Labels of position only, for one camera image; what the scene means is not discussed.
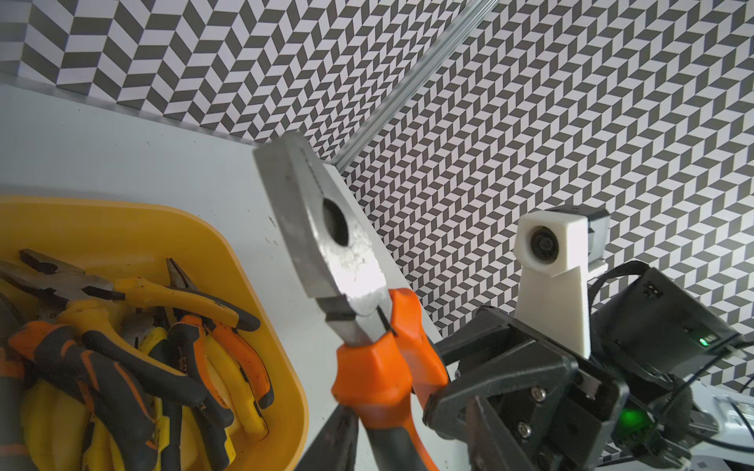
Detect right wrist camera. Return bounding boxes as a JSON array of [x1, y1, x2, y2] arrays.
[[514, 205, 611, 359]]

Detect orange grey pliers in box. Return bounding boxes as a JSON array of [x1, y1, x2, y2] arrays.
[[9, 321, 207, 470]]

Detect yellow storage box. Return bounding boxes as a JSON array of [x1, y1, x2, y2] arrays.
[[1, 195, 309, 470]]

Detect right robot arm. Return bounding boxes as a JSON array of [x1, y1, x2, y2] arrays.
[[423, 261, 753, 470]]

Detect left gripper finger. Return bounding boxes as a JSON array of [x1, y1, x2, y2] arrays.
[[295, 405, 359, 471]]

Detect yellow black pliers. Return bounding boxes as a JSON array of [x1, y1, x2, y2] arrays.
[[1, 248, 261, 332]]

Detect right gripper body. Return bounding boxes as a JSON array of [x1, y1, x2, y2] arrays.
[[423, 306, 630, 470]]

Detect orange black long-nose pliers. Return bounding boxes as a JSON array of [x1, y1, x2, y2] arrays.
[[168, 308, 275, 470]]

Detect yellow handled long-nose pliers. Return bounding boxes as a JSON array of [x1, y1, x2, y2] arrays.
[[22, 379, 90, 470]]

